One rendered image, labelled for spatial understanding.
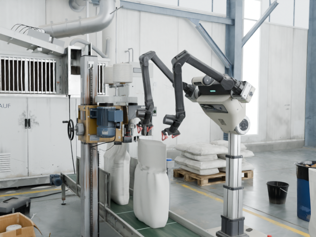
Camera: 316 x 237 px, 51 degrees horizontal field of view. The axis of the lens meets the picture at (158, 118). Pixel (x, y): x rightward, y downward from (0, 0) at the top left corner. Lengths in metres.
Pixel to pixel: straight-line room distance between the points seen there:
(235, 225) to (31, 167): 3.57
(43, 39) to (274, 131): 7.08
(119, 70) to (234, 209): 1.45
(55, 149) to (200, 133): 4.03
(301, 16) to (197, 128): 4.95
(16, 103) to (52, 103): 0.53
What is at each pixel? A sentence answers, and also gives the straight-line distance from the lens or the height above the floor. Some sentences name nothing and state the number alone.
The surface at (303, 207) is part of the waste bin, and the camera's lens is 4.39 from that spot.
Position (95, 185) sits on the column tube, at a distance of 2.99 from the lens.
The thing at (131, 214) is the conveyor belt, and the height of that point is 0.38.
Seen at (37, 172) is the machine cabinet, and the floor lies 0.25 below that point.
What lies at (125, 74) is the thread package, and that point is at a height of 1.60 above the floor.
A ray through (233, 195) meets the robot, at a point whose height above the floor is 0.63.
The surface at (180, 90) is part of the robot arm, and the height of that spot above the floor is 1.46.
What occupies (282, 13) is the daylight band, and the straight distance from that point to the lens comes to 10.63.
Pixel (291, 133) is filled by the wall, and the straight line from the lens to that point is 10.73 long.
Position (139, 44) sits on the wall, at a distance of 7.58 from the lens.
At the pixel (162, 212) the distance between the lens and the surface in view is 2.71.
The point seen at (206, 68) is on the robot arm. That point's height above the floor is 1.59.
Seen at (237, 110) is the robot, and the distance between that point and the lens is 2.55.
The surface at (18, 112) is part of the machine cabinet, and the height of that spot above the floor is 1.19.
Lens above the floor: 1.38
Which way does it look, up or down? 3 degrees down
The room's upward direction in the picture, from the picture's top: 1 degrees clockwise
